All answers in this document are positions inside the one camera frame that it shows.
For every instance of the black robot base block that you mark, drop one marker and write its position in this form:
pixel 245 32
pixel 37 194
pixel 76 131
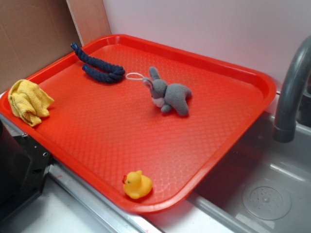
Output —
pixel 24 165

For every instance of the red plastic tray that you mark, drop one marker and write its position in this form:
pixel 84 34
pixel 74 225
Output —
pixel 104 131

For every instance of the gray plush bunny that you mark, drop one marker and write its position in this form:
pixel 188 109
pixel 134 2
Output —
pixel 165 96

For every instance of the yellow rubber duck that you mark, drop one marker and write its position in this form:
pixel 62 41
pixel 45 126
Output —
pixel 136 185

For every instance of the yellow folded cloth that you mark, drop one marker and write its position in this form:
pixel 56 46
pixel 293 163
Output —
pixel 29 102

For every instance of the gray plastic sink basin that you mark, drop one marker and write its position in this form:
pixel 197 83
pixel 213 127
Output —
pixel 260 186

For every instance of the gray sink faucet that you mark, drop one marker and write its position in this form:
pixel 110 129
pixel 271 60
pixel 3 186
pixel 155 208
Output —
pixel 294 104

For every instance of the brown cardboard panel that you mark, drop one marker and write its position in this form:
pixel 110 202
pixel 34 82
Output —
pixel 36 33

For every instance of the dark blue rope toy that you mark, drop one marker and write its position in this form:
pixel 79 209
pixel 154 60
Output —
pixel 98 69

